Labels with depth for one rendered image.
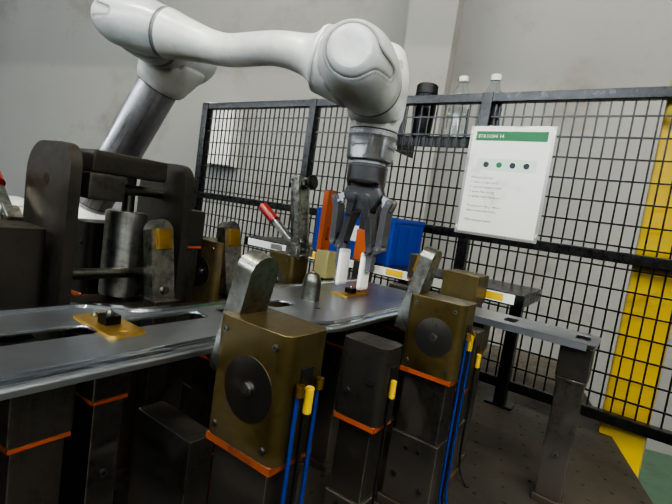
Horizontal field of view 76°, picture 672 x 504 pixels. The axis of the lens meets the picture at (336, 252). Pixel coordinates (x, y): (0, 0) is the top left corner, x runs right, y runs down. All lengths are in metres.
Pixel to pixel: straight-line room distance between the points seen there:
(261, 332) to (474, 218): 1.00
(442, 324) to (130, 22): 0.83
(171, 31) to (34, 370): 0.74
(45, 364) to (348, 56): 0.48
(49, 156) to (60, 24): 4.60
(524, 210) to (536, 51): 2.12
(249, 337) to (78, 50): 4.70
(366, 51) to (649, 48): 2.86
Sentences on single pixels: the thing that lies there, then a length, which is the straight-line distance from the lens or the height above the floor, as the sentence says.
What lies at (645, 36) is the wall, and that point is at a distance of 3.41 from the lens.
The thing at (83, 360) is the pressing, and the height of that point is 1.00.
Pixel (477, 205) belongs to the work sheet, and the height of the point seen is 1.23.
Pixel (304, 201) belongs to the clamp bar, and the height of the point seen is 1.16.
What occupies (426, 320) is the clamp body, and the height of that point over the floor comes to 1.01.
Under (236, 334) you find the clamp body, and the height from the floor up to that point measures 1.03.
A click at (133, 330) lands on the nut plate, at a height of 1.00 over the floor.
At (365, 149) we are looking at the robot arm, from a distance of 0.79.
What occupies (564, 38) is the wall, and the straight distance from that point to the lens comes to 3.34.
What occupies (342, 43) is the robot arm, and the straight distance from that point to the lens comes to 0.63.
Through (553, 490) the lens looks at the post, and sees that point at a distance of 0.94.
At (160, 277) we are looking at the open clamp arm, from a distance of 0.68.
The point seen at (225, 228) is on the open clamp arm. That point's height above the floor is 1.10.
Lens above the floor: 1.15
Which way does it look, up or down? 5 degrees down
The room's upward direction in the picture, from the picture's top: 8 degrees clockwise
